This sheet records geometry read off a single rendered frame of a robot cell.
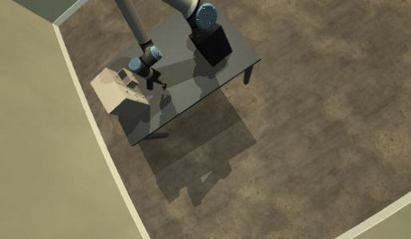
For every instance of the grey chest of drawers with tan drawers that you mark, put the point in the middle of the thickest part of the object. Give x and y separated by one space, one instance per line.
113 98

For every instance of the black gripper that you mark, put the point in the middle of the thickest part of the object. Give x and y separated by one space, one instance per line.
157 74

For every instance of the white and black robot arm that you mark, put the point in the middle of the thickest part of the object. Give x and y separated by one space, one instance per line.
198 12

